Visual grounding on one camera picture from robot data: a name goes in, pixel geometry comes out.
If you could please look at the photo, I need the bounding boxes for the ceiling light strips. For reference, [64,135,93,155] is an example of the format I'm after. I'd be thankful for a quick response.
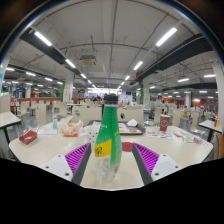
[4,26,218,101]

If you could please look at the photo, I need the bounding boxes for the white polka dot mug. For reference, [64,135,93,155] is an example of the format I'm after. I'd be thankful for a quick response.
[82,124,101,148]

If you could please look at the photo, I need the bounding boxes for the green drink bottle yellow label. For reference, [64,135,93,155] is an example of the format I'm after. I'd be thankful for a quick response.
[94,93,123,183]

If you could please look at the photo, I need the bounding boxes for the printed leaflet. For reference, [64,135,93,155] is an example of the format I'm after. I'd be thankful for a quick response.
[145,129,183,140]

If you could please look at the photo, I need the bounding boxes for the white square canteen table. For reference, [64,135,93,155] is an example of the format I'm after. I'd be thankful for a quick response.
[0,110,22,145]

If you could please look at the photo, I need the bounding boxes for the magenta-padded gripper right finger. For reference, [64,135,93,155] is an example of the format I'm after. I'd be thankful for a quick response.
[131,142,183,186]

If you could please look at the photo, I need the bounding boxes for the printed paper tray liner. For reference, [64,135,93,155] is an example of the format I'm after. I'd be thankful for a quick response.
[91,121,143,134]

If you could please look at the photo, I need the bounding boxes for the flat round red coaster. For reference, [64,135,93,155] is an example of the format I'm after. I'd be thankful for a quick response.
[121,141,134,153]

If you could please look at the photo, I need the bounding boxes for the red paper cup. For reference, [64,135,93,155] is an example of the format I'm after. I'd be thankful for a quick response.
[159,114,171,132]

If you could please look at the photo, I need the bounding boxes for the white paper napkin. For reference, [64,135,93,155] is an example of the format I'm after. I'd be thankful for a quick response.
[126,118,139,128]

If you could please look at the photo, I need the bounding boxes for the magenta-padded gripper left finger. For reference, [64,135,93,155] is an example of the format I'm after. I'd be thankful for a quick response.
[42,142,92,186]

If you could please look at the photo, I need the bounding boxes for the beige canteen chairs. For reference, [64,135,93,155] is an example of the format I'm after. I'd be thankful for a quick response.
[0,94,218,134]

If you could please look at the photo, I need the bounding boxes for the ceiling air conditioner unit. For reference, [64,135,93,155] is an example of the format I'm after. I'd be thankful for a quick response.
[78,54,98,67]

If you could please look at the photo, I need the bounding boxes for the red tissue packet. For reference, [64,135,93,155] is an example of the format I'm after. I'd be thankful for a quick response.
[18,129,38,146]

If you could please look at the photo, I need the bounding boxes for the crumpled food wrapper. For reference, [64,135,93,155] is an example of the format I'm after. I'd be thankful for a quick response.
[58,115,84,138]

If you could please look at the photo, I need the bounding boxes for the white paper sheet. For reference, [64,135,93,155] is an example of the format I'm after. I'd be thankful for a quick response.
[37,128,59,136]

